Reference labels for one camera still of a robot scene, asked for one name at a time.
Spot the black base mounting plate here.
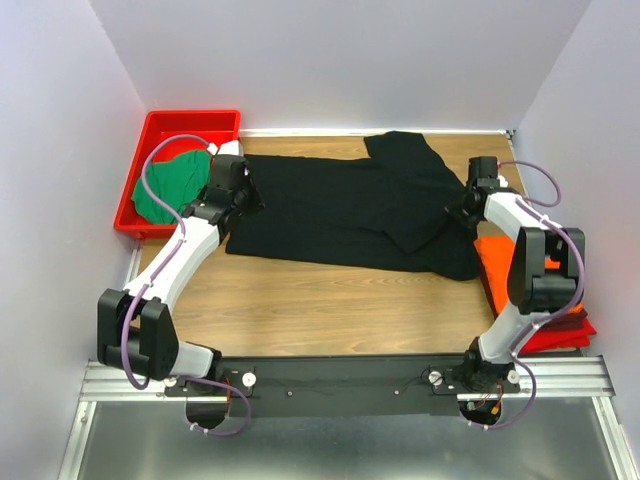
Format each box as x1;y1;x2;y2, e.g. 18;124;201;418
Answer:
166;354;515;425

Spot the orange folded t shirt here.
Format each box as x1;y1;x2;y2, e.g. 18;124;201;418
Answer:
473;235;584;316

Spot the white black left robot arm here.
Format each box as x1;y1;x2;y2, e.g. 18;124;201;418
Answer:
97;153;263;395

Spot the black t shirt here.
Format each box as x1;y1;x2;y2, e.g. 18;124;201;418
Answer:
226;131;479;281

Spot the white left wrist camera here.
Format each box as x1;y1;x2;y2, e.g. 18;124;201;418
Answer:
206;140;244;156

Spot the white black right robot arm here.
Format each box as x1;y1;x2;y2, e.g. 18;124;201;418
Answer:
443;156;585;392

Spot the aluminium frame rail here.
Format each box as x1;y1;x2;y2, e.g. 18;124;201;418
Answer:
79;354;616;401

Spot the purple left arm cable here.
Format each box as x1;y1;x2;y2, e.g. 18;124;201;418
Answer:
119;134;254;437

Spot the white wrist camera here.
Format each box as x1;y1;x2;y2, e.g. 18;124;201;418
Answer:
206;140;244;156
498;174;510;189

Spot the green crumpled t shirt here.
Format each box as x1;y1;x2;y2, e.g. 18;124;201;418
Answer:
131;150;211;225

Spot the red plastic bin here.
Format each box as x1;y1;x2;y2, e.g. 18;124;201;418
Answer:
114;109;242;240

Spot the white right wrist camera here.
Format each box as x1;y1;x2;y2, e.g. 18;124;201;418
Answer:
498;174;510;189

